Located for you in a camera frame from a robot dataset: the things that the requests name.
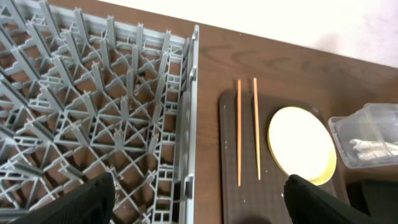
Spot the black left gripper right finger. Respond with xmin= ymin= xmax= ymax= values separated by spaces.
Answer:
xmin=284 ymin=174 xmax=382 ymax=224

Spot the dark brown tray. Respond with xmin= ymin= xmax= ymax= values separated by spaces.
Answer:
xmin=219 ymin=90 xmax=325 ymax=224

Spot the clear plastic bin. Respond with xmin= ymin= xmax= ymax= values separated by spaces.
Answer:
xmin=328 ymin=103 xmax=397 ymax=169

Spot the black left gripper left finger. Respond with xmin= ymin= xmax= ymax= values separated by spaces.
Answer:
xmin=11 ymin=172 xmax=115 ymax=224

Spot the white napkin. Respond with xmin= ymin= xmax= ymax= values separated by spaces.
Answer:
xmin=349 ymin=139 xmax=397 ymax=161

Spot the grey dishwasher rack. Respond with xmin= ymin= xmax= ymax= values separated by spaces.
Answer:
xmin=1 ymin=0 xmax=200 ymax=223

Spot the yellow plate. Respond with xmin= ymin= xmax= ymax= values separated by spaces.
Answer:
xmin=267 ymin=106 xmax=336 ymax=185

